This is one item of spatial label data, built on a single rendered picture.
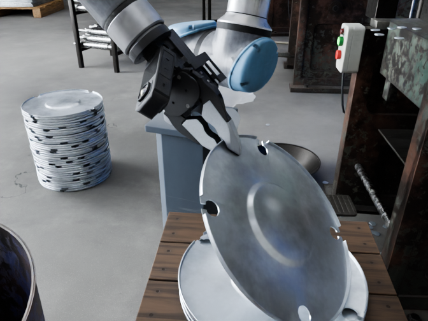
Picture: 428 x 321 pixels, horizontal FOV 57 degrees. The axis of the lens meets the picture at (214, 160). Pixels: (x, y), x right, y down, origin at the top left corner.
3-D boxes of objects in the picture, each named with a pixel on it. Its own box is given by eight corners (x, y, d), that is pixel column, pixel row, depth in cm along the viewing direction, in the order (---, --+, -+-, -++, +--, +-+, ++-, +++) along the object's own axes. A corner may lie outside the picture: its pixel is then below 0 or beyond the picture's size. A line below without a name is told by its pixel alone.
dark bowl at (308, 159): (245, 193, 151) (246, 178, 148) (244, 156, 177) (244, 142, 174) (325, 195, 150) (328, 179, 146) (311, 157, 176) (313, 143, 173)
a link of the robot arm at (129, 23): (126, 2, 52) (96, 42, 57) (149, 29, 53) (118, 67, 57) (155, -5, 58) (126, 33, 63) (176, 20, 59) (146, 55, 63)
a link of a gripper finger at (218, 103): (239, 112, 56) (197, 64, 55) (235, 116, 55) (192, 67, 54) (217, 130, 59) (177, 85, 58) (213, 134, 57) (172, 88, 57)
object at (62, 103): (60, 124, 133) (60, 121, 132) (4, 109, 145) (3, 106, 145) (118, 98, 155) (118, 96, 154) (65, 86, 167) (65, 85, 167)
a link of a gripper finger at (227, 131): (263, 132, 61) (223, 85, 60) (250, 148, 56) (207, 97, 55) (249, 142, 62) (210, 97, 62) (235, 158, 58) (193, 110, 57)
